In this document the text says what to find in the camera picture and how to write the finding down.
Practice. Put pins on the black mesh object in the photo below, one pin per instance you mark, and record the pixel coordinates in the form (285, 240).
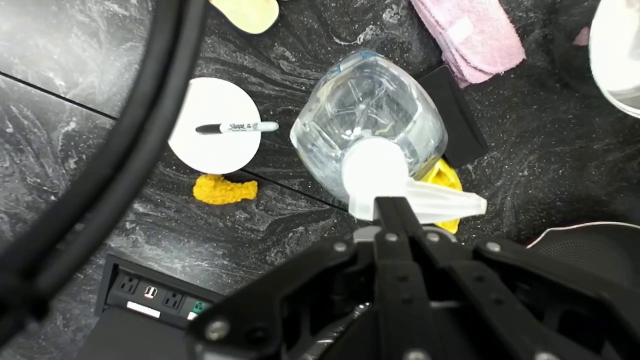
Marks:
(590, 247)

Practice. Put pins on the black flat rectangular object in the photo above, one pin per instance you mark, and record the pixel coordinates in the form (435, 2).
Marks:
(457, 120)

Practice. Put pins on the black marker pen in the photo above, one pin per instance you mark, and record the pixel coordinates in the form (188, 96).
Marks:
(235, 127)

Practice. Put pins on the pink folded towel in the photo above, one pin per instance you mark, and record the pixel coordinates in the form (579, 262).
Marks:
(470, 35)

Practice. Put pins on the cream flat rounded object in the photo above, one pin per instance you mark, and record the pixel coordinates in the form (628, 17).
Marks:
(247, 12)

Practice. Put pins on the white round coaster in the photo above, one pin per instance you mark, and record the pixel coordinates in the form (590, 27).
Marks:
(215, 100)

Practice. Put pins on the yellow plastic object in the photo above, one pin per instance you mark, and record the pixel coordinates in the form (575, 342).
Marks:
(442, 177)

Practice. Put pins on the clear bottle with white pump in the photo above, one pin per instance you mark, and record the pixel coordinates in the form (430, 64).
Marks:
(370, 110)

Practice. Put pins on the black power outlet box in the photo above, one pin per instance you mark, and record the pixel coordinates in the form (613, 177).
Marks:
(145, 295)

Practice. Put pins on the yellow toy food piece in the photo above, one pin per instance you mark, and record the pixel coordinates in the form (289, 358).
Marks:
(222, 190)

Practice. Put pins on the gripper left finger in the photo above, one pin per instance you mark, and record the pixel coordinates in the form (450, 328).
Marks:
(300, 300)

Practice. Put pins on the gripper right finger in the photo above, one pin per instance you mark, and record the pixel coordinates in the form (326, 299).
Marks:
(520, 295)

